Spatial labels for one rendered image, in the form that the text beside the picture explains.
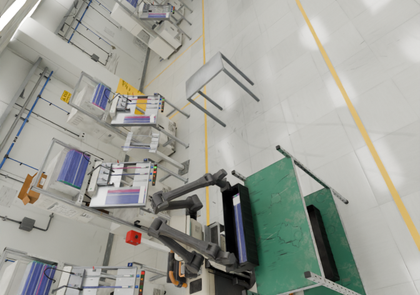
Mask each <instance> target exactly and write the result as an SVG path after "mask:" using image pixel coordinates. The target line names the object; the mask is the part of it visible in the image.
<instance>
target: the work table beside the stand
mask: <svg viewBox="0 0 420 295"><path fill-rule="evenodd" d="M222 58H223V59H224V60H225V61H226V62H227V63H228V64H229V65H230V66H231V67H232V68H233V69H234V70H235V71H237V72H238V73H239V74H240V75H241V76H242V77H243V78H244V79H245V80H246V81H247V82H248V83H249V84H251V85H252V86H253V85H254V83H253V82H252V81H251V80H250V79H249V78H248V77H247V76H246V75H245V74H244V73H243V72H242V71H240V70H239V69H238V68H237V67H236V66H235V65H234V64H233V63H232V62H231V61H230V60H229V59H228V58H227V57H226V56H225V55H223V54H222V53H221V52H220V51H218V52H217V53H216V54H215V55H214V56H213V57H212V58H211V59H210V60H209V61H208V62H206V63H205V64H204V65H203V66H202V67H201V68H200V69H198V70H197V71H196V72H195V73H194V74H193V75H192V76H191V77H190V78H189V79H188V80H187V81H186V100H188V101H189V102H190V103H192V104H193V105H195V106H196V107H197V108H198V109H200V110H201V111H202V112H204V113H205V114H207V115H208V116H209V117H210V118H212V119H214V120H215V121H216V122H217V123H219V124H220V125H221V126H223V127H224V128H225V127H226V124H224V123H223V122H222V121H221V120H219V119H218V118H217V117H216V116H214V115H213V114H211V113H210V112H209V111H207V110H206V109H204V108H203V107H202V106H200V105H199V104H198V103H197V102H195V101H194V100H192V99H191V98H192V97H193V96H194V95H195V94H196V93H199V94H200V95H201V96H202V97H204V98H205V99H207V100H208V101H209V102H210V103H212V104H213V105H215V106H216V107H217V108H218V109H220V110H221V111H222V110H223V108H222V107H221V106H220V105H218V104H217V103H216V102H214V101H213V100H212V99H211V98H210V97H208V96H207V95H205V94H204V93H203V92H202V91H200V90H201V89H202V88H203V87H204V86H205V85H206V84H207V83H209V82H210V81H211V80H212V79H213V78H215V77H216V76H217V75H218V74H219V73H220V72H221V71H223V72H224V73H226V74H227V75H228V76H229V77H230V78H231V79H232V80H233V81H234V82H235V83H237V84H238V85H239V86H240V87H242V88H243V89H244V90H245V91H246V92H247V93H248V94H249V95H250V96H251V97H253V98H254V99H255V100H256V101H257V102H259V101H260V100H259V98H258V97H257V96H256V95H255V94H253V93H252V92H251V91H250V90H249V89H248V88H247V87H246V86H245V85H244V84H242V83H241V82H240V81H239V80H238V79H237V78H235V77H234V76H233V75H232V74H231V73H230V72H229V71H228V70H227V69H226V68H225V67H224V64H223V60H222Z"/></svg>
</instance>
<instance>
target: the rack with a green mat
mask: <svg viewBox="0 0 420 295"><path fill-rule="evenodd" d="M276 150H278V151H279V152H280V153H281V154H282V155H284V156H285V157H284V158H282V159H280V160H278V161H276V162H274V163H273V164H271V165H269V166H267V167H265V168H264V169H262V170H260V171H258V172H255V173H254V174H252V175H250V176H248V177H244V176H243V175H242V174H239V173H238V172H237V171H235V170H233V171H231V174H232V175H233V176H235V177H237V178H238V179H240V180H242V181H243V182H244V186H245V187H247V188H248V191H249V199H250V204H251V212H252V220H253V225H254V233H255V238H256V247H257V255H258V260H259V266H257V267H255V268H254V272H255V278H256V288H257V293H256V292H252V291H248V290H246V289H245V290H242V295H286V294H291V293H295V292H298V291H302V290H303V293H304V295H368V292H367V290H366V287H365V284H364V281H363V278H362V276H361V272H360V270H359V267H358V264H357V261H356V258H355V255H354V252H353V249H352V247H351V243H350V241H349V238H348V235H347V232H346V229H345V227H344V223H343V220H342V218H341V215H340V212H339V209H338V205H337V203H336V200H335V198H334V195H335V196H336V197H337V198H338V199H340V200H341V201H342V202H343V203H344V204H348V203H349V201H348V200H347V199H345V198H344V197H343V196H341V195H340V194H339V193H338V192H337V191H335V190H334V189H333V188H332V187H331V186H329V185H328V184H327V183H326V182H324V181H323V180H322V179H321V178H320V177H318V176H317V175H315V174H314V173H313V172H312V171H311V170H310V169H308V168H307V167H306V166H305V165H303V164H302V163H301V162H300V161H298V160H297V159H296V158H295V157H294V156H292V155H291V154H289V153H288V152H287V151H286V150H285V149H284V148H282V147H281V146H280V145H277V146H276ZM295 165H296V166H298V167H299V168H300V169H302V170H303V171H304V172H305V173H307V174H308V175H309V176H311V177H312V178H313V179H314V180H316V181H317V182H318V183H319V184H320V185H322V186H323V187H324V188H322V189H320V190H318V191H315V192H313V193H311V194H308V195H307V196H304V197H303V192H302V190H301V185H300V182H299V178H298V174H297V171H296V167H295ZM311 204H313V205H314V206H315V207H316V208H318V209H319V210H320V213H321V216H322V221H323V224H324V228H325V230H326V234H327V238H328V241H329V245H330V247H331V251H332V254H333V258H334V261H335V264H336V268H337V271H338V274H339V277H340V281H336V282H332V281H330V280H328V279H326V278H325V276H324V271H323V267H322V264H321V260H320V257H319V253H318V249H317V246H316V242H315V238H314V234H313V230H312V227H311V223H310V220H309V216H308V211H307V208H306V206H309V205H311Z"/></svg>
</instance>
